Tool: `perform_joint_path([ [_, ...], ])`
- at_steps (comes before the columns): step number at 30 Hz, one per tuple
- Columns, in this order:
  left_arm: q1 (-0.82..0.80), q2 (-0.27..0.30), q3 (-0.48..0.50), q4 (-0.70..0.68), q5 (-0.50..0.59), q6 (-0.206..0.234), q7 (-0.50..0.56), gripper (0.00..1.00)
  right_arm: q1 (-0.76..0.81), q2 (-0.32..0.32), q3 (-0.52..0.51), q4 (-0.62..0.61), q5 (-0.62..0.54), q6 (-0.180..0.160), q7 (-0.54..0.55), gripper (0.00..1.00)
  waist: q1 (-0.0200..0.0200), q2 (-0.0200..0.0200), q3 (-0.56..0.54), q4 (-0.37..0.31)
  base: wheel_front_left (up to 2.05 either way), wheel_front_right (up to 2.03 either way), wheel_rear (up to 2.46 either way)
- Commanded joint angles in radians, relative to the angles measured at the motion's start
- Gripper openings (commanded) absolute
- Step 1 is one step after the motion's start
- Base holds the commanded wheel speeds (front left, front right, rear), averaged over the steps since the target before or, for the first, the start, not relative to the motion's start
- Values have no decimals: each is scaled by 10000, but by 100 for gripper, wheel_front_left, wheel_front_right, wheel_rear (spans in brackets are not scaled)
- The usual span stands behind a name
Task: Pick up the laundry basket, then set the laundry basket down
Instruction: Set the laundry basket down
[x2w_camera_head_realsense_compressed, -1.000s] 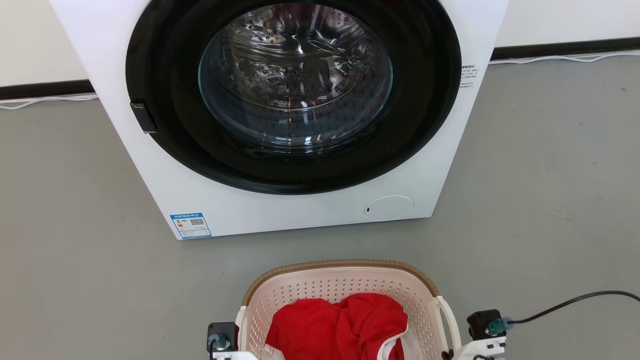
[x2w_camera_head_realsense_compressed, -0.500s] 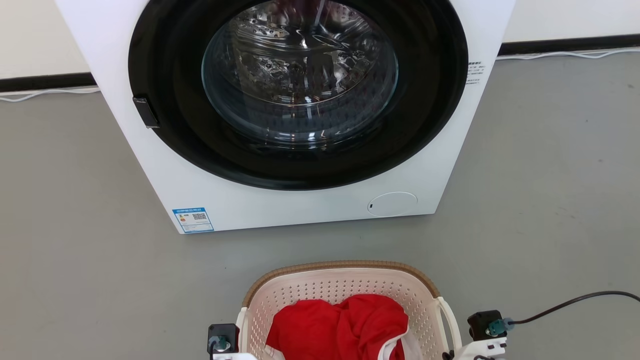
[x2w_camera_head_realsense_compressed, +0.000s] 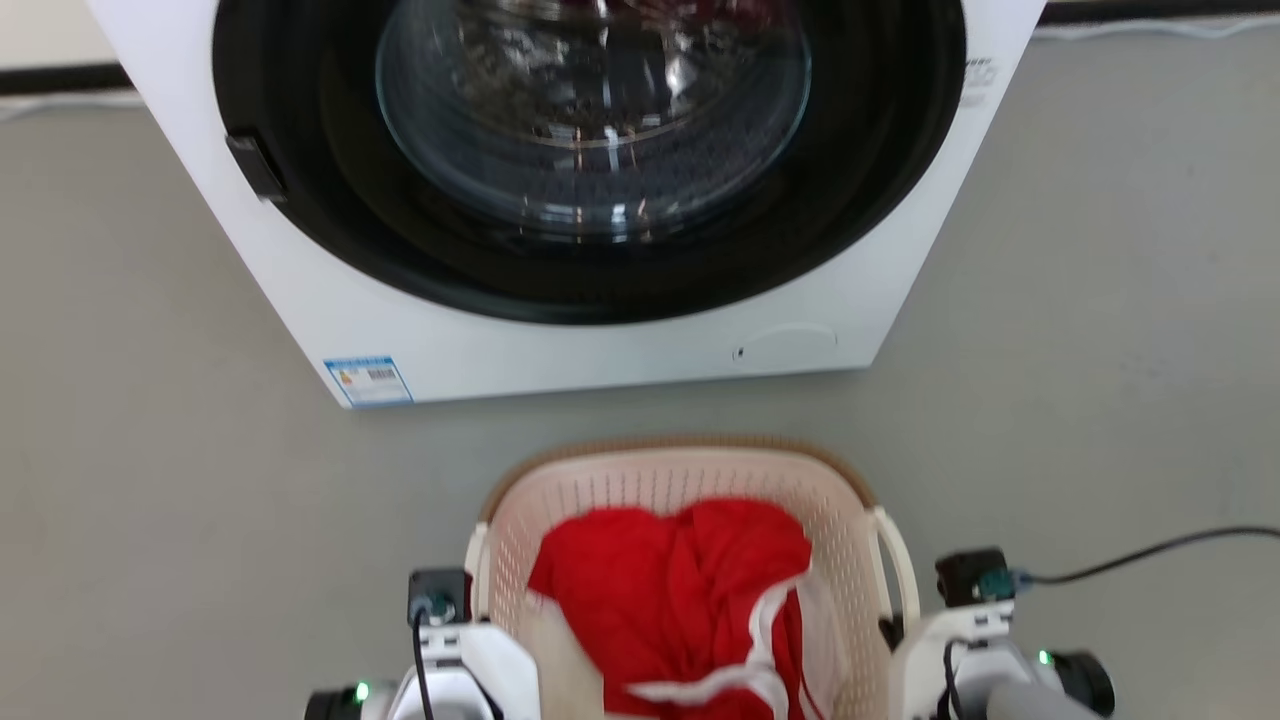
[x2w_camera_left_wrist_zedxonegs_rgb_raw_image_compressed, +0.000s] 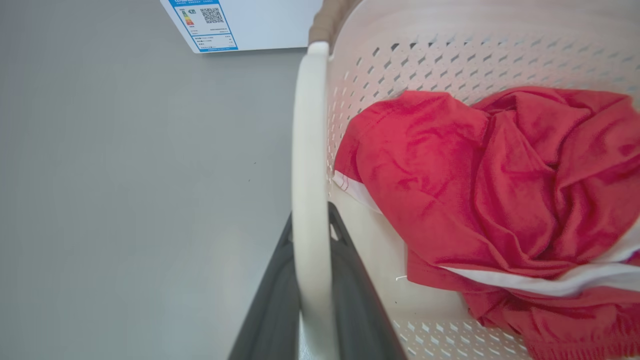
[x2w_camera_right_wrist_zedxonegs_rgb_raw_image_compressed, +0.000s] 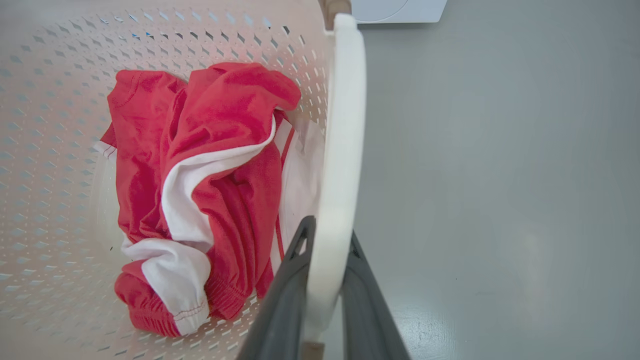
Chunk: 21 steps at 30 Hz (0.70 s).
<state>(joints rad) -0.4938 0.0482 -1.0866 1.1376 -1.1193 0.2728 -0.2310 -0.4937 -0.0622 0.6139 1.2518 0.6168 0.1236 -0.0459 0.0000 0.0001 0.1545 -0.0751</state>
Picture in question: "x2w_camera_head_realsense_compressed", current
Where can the white front-load washing machine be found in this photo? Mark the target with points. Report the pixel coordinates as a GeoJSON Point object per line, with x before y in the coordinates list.
{"type": "Point", "coordinates": [560, 350]}

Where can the white washer filter flap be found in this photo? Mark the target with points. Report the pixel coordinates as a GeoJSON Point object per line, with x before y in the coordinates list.
{"type": "Point", "coordinates": [790, 340]}

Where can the black round washer door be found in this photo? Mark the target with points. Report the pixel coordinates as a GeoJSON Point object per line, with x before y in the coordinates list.
{"type": "Point", "coordinates": [330, 190]}

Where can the white sheer garment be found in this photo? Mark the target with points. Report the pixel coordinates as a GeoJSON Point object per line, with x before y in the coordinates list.
{"type": "Point", "coordinates": [765, 680]}

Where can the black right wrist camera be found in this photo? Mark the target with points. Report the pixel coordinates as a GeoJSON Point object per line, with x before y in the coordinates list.
{"type": "Point", "coordinates": [972, 576]}

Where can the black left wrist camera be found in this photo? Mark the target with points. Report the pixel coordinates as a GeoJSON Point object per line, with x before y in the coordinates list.
{"type": "Point", "coordinates": [438, 595]}

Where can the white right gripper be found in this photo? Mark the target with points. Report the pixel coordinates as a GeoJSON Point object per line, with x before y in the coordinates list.
{"type": "Point", "coordinates": [925, 660]}

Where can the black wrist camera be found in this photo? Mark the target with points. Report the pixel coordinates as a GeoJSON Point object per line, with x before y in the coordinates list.
{"type": "Point", "coordinates": [438, 595]}
{"type": "Point", "coordinates": [972, 576]}

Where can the red garment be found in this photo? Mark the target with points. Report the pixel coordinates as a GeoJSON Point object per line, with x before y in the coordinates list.
{"type": "Point", "coordinates": [660, 600]}

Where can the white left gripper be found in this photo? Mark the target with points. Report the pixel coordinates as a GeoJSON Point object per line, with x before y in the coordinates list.
{"type": "Point", "coordinates": [495, 675]}

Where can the blue energy label sticker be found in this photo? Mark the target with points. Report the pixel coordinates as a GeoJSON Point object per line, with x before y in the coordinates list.
{"type": "Point", "coordinates": [368, 380]}

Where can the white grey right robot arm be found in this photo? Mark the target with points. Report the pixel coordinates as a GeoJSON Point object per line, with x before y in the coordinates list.
{"type": "Point", "coordinates": [1050, 690]}

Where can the beige plastic laundry basket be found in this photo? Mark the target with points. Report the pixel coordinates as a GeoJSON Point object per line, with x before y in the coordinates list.
{"type": "Point", "coordinates": [660, 478]}

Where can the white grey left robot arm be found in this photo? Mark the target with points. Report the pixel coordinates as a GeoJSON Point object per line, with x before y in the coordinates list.
{"type": "Point", "coordinates": [345, 702]}

